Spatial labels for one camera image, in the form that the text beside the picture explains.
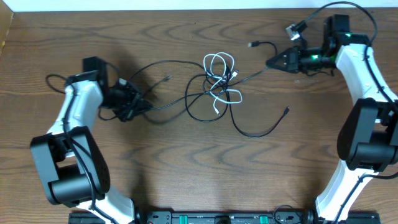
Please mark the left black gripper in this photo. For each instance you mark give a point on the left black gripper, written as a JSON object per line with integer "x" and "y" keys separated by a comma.
{"x": 138, "y": 101}

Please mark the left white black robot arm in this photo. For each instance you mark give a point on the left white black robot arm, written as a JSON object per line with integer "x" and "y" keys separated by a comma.
{"x": 71, "y": 167}

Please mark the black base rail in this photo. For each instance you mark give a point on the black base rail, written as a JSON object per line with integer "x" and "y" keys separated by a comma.
{"x": 280, "y": 215}

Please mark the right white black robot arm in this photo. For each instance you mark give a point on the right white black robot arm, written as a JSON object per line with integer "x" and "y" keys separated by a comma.
{"x": 367, "y": 142}

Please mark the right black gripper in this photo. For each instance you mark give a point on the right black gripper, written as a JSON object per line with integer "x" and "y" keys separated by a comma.
{"x": 292, "y": 60}

